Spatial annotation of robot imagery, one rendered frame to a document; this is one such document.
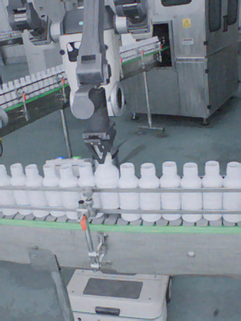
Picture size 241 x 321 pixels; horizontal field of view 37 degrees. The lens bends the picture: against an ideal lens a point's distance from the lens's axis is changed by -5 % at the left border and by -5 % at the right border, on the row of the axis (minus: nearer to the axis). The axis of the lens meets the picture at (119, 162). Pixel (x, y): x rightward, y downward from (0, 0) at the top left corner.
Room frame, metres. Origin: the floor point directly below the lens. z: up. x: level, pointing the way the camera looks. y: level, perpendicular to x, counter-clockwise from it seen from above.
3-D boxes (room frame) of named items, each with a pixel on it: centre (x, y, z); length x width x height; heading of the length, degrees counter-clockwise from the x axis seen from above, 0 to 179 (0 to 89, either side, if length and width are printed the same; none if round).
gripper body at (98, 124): (0.96, 0.04, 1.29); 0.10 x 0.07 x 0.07; 163
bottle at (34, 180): (1.02, 0.26, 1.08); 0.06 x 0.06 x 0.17
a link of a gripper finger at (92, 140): (0.95, 0.04, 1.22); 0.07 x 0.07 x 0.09; 73
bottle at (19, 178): (1.04, 0.32, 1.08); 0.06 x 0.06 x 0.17
